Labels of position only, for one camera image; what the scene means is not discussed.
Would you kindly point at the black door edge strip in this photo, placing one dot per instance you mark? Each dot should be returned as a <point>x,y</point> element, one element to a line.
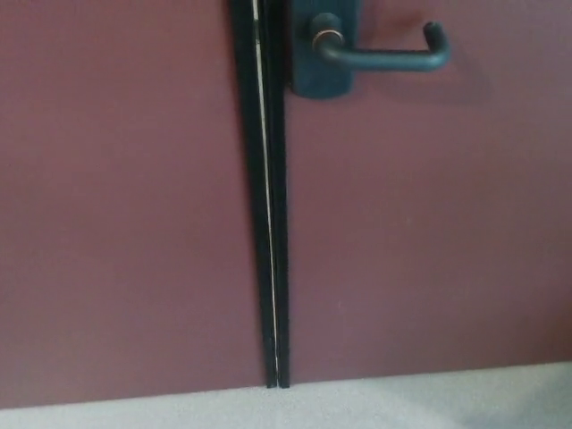
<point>275,156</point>
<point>251,156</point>

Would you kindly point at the maroon door leaf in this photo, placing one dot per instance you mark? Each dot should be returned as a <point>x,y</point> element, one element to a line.
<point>424,223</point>
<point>120,201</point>

